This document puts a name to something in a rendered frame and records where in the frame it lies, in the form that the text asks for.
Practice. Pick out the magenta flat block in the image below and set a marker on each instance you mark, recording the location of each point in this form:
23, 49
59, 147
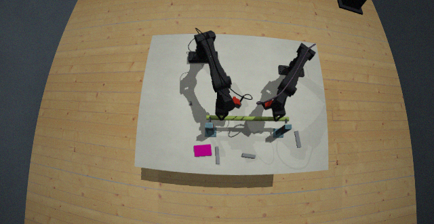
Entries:
202, 150

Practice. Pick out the long green rod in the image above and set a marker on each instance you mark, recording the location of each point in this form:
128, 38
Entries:
247, 118

